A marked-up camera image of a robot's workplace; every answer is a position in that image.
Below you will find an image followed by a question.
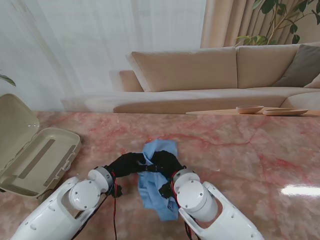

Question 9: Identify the grey sofa cushion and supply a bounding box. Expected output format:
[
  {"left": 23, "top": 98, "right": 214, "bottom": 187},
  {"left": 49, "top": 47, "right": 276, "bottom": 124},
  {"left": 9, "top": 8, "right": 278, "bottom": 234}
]
[{"left": 273, "top": 44, "right": 320, "bottom": 88}]

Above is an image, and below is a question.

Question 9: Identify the beige pleated curtain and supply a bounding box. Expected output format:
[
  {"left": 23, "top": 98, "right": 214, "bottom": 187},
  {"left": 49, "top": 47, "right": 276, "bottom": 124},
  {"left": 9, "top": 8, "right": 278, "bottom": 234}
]
[{"left": 199, "top": 0, "right": 320, "bottom": 49}]

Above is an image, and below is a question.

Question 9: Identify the cream sofa cushion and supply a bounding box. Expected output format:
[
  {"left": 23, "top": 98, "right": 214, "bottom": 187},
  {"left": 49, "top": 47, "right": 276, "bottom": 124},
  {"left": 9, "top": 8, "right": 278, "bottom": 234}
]
[{"left": 303, "top": 74, "right": 320, "bottom": 89}]

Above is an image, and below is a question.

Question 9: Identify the flat wooden tray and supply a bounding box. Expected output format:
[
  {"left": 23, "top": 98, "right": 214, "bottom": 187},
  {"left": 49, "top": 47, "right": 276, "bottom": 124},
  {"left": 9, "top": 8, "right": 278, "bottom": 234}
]
[{"left": 262, "top": 107, "right": 310, "bottom": 117}]

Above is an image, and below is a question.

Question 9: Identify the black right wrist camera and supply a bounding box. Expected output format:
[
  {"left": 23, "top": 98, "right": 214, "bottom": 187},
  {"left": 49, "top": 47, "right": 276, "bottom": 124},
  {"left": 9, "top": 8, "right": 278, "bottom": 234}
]
[{"left": 158, "top": 182, "right": 174, "bottom": 200}]

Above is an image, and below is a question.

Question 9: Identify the red left arm cable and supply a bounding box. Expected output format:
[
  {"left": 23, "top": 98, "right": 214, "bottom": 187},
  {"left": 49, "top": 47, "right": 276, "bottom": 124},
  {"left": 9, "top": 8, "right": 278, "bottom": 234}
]
[{"left": 111, "top": 172, "right": 119, "bottom": 240}]

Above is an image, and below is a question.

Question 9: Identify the tall green leafy plant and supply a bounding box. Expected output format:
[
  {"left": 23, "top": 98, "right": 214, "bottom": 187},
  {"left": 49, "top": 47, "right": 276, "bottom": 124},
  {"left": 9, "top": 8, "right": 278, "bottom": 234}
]
[{"left": 234, "top": 0, "right": 320, "bottom": 46}]

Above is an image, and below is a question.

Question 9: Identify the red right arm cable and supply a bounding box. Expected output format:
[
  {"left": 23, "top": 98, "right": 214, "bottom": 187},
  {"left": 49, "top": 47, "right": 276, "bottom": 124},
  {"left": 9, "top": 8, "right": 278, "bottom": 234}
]
[{"left": 169, "top": 174, "right": 198, "bottom": 240}]

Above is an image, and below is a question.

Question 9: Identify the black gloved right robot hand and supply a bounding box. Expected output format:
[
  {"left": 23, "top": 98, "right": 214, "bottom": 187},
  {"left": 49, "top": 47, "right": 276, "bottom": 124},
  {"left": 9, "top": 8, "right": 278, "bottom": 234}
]
[{"left": 147, "top": 149, "right": 187, "bottom": 181}]

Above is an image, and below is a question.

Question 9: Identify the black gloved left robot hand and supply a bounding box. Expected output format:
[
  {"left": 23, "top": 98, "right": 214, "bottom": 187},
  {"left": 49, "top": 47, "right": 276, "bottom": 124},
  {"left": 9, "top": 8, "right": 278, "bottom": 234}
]
[{"left": 107, "top": 152, "right": 151, "bottom": 178}]

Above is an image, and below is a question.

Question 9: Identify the beige hard-shell suitcase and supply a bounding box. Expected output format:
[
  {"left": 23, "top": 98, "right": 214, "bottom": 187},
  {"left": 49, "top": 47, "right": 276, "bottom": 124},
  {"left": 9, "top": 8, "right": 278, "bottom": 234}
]
[{"left": 0, "top": 93, "right": 82, "bottom": 198}]

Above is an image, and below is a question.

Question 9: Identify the single green plant leaf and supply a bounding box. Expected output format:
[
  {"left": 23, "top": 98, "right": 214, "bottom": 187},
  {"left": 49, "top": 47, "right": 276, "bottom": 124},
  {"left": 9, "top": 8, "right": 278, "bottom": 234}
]
[{"left": 0, "top": 74, "right": 17, "bottom": 87}]

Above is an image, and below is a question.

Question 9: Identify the beige sectional sofa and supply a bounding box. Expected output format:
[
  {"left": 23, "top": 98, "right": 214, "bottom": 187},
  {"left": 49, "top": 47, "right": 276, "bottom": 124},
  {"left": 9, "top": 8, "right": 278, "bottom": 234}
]
[{"left": 61, "top": 42, "right": 320, "bottom": 115}]

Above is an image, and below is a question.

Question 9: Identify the white sheer curtain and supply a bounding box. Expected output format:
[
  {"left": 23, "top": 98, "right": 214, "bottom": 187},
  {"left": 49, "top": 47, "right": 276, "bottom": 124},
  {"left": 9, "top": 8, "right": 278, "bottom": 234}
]
[{"left": 0, "top": 0, "right": 208, "bottom": 112}]

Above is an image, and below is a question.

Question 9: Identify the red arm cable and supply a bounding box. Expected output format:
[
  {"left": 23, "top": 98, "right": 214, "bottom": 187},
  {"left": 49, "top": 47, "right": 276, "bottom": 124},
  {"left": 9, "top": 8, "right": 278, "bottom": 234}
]
[
  {"left": 169, "top": 174, "right": 198, "bottom": 240},
  {"left": 111, "top": 172, "right": 119, "bottom": 240}
]

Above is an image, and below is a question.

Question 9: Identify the light blue button shirt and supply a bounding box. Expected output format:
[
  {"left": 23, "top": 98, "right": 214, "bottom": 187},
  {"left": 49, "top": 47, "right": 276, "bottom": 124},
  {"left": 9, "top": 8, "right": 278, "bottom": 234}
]
[{"left": 137, "top": 139, "right": 180, "bottom": 222}]

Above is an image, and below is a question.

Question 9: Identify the round wooden bowl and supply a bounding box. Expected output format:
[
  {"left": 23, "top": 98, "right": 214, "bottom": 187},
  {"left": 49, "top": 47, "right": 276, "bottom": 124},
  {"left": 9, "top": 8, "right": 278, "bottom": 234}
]
[{"left": 236, "top": 105, "right": 265, "bottom": 115}]

